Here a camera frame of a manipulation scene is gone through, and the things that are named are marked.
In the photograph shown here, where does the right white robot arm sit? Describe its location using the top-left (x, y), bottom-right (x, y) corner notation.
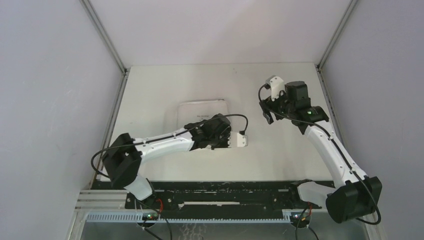
top-left (258, 81), bottom-right (383, 226)

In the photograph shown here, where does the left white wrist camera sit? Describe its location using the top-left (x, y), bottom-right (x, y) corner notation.
top-left (228, 131), bottom-right (248, 148)

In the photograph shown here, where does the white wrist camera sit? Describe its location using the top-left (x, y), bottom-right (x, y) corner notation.
top-left (265, 75), bottom-right (285, 102)
top-left (228, 131), bottom-right (248, 148)

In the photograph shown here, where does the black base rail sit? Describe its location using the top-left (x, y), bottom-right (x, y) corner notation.
top-left (91, 179), bottom-right (335, 222)

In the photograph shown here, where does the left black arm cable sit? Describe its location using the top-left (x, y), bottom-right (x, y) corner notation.
top-left (90, 113), bottom-right (249, 240)

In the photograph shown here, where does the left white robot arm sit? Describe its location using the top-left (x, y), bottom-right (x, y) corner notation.
top-left (101, 113), bottom-right (232, 209)

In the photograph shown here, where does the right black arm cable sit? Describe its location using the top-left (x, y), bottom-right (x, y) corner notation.
top-left (257, 84), bottom-right (382, 226)

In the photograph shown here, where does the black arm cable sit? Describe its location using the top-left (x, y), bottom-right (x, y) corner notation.
top-left (257, 84), bottom-right (382, 226)
top-left (90, 113), bottom-right (249, 240)

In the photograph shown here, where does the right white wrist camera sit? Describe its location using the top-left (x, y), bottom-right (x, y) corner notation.
top-left (265, 75), bottom-right (285, 102)

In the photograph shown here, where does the white medicine kit case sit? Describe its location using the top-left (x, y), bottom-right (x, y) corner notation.
top-left (176, 99), bottom-right (231, 129)

